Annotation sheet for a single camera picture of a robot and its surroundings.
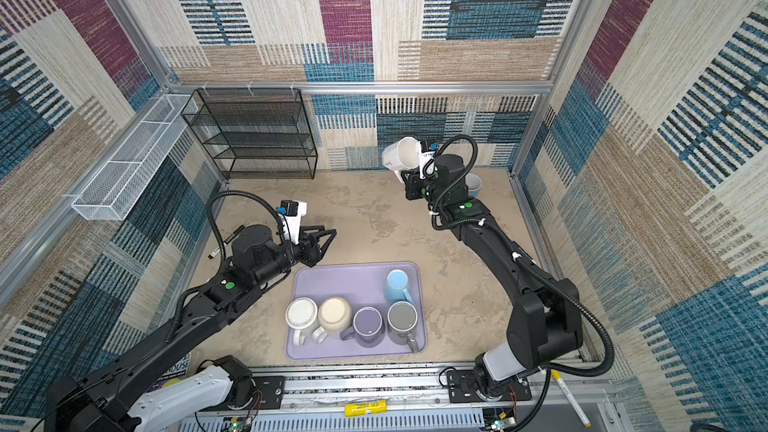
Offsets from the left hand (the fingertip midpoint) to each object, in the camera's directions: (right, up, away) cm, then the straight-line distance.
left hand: (330, 226), depth 72 cm
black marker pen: (-40, -8, +28) cm, 50 cm away
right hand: (+18, +13, +9) cm, 24 cm away
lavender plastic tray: (+6, -19, +17) cm, 26 cm away
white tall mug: (+17, +18, +9) cm, 27 cm away
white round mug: (-8, -23, +6) cm, 26 cm away
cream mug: (0, -23, +5) cm, 23 cm away
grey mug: (+17, -23, +2) cm, 29 cm away
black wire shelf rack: (-35, +31, +39) cm, 61 cm away
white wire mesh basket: (-50, +8, -2) cm, 51 cm away
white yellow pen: (+55, -37, +2) cm, 66 cm away
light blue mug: (+15, -18, +10) cm, 25 cm away
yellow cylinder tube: (+10, -42, -2) cm, 43 cm away
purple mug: (+9, -25, +4) cm, 27 cm away
